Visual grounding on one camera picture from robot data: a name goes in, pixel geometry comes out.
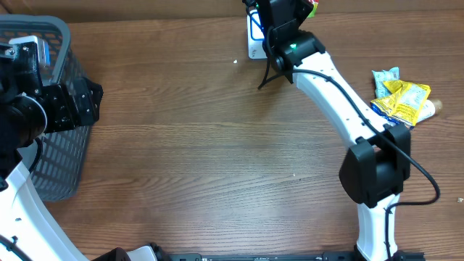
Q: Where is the green snack packet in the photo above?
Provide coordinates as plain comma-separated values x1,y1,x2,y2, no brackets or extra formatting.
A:
307,0,319,18

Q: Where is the teal tissue packet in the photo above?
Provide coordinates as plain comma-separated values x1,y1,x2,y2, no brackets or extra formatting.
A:
372,67,400,98

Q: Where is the yellow snack packet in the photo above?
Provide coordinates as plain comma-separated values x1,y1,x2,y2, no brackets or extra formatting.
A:
370,80,431,127

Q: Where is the white tube gold cap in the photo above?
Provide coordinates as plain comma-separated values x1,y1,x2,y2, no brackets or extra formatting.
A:
418,99,443,123

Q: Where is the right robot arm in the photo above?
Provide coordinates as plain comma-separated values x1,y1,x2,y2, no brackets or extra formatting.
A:
245,0,410,260

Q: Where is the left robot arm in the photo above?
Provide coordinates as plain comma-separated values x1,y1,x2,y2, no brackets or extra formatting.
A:
1,36,103,260

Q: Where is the white barcode scanner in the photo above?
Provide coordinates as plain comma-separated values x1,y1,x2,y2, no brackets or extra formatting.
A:
246,9,267,59

